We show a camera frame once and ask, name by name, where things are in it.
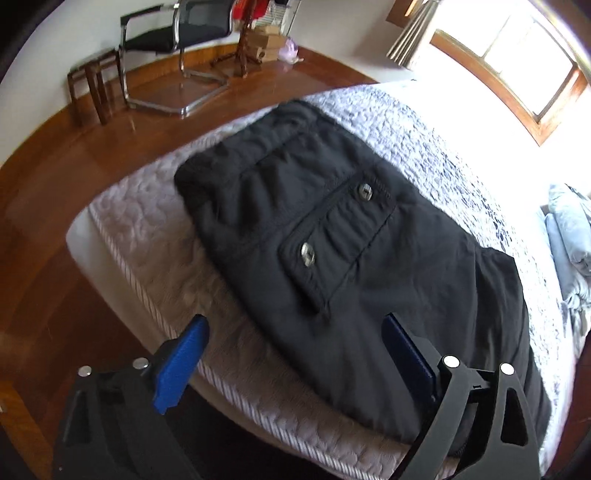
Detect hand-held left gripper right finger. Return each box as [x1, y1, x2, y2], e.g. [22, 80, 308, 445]
[382, 313, 541, 480]

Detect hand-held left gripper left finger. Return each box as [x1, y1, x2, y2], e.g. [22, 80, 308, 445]
[52, 315, 210, 480]

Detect black pants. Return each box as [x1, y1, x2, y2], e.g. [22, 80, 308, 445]
[174, 99, 552, 457]

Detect purple quilted bedspread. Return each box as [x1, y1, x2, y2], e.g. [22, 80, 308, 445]
[66, 79, 580, 480]

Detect folded light blue duvet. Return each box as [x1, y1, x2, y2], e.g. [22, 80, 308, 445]
[544, 184, 591, 333]

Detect dark wooden stool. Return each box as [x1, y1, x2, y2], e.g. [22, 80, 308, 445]
[67, 48, 123, 126]

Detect striped grey curtain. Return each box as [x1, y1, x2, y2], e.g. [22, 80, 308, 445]
[387, 0, 446, 70]

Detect wide wooden framed window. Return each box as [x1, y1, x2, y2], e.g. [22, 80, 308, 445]
[429, 0, 590, 146]

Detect pink plastic bag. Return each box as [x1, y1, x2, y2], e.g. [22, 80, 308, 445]
[279, 38, 304, 63]

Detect wooden coat rack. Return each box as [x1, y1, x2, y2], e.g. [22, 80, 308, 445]
[211, 14, 260, 78]

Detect black mesh chrome chair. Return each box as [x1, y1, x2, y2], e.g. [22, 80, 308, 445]
[119, 0, 238, 116]

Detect red garment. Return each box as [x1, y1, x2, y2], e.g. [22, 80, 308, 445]
[231, 0, 271, 21]

